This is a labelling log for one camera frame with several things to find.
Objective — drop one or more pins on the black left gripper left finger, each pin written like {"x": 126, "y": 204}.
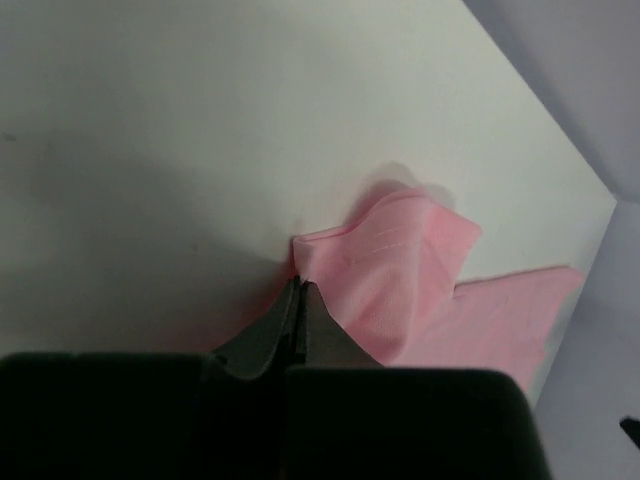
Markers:
{"x": 211, "y": 415}

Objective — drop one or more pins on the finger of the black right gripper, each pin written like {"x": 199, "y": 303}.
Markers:
{"x": 631, "y": 427}

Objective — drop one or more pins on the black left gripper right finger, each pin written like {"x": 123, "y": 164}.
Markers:
{"x": 395, "y": 423}

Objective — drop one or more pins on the pink t shirt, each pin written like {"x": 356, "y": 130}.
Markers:
{"x": 389, "y": 278}

